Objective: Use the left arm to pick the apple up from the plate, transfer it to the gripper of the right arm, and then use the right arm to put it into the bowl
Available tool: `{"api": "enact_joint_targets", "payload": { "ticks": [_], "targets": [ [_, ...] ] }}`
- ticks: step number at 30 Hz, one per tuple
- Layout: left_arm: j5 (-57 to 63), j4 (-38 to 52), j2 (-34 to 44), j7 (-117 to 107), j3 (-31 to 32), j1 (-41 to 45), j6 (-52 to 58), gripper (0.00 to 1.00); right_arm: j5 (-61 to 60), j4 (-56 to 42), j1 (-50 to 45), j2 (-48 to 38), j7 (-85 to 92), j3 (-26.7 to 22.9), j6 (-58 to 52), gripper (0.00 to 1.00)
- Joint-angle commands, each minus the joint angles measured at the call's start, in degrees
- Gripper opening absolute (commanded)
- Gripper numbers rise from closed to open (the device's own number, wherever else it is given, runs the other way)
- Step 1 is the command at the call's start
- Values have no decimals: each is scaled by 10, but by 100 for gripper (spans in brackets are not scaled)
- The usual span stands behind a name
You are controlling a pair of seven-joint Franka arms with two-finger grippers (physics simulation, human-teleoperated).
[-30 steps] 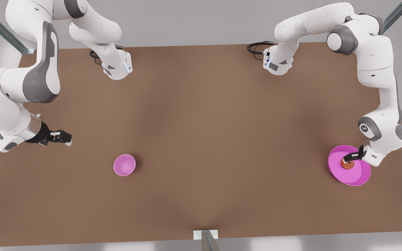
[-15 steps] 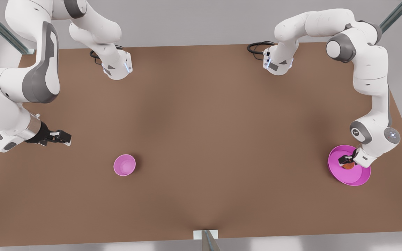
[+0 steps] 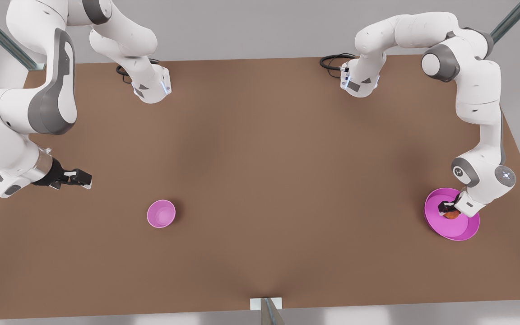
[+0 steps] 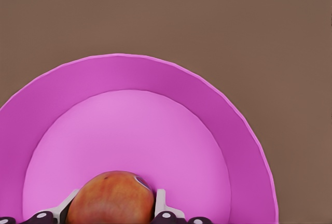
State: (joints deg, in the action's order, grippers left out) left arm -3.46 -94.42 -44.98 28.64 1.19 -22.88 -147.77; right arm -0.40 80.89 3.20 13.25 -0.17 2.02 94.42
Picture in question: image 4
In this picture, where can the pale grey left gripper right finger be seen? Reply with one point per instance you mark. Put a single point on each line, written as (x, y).
(162, 203)

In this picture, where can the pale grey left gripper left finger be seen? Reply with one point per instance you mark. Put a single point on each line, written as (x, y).
(62, 207)

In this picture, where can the red orange apple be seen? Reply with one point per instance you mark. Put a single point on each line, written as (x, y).
(110, 200)

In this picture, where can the pink plate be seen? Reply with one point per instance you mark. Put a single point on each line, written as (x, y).
(135, 128)

